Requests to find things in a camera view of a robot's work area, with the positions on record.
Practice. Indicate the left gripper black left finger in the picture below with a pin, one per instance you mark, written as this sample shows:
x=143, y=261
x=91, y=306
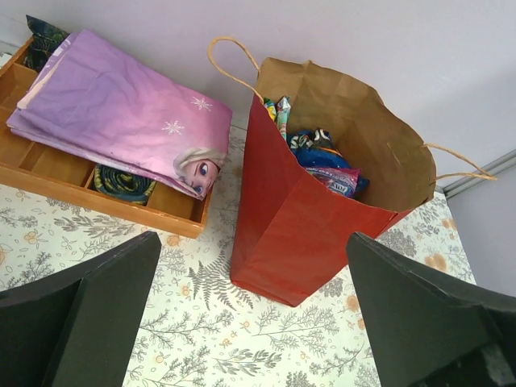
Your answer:
x=77, y=327

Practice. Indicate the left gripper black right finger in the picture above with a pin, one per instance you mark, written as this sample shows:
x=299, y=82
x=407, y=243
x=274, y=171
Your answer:
x=428, y=328

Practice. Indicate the red paper bag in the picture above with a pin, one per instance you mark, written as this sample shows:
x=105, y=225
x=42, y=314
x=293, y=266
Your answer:
x=292, y=231

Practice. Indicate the pink purple Fox's candy bag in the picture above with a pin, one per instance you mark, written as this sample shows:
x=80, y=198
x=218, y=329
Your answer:
x=339, y=181

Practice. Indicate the blue Oreo snack bag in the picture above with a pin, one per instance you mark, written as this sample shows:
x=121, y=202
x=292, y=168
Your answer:
x=316, y=149

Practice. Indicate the green candy packet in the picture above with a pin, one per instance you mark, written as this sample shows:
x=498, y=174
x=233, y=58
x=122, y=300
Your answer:
x=279, y=113

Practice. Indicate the dark rolled patterned cloth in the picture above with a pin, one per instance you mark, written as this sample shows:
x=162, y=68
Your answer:
x=123, y=186

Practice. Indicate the wooden compartment tray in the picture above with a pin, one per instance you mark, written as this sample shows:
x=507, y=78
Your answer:
x=49, y=172

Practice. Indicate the dark patterned cloth at back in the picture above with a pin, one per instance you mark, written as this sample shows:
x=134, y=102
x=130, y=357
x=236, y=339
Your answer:
x=46, y=39

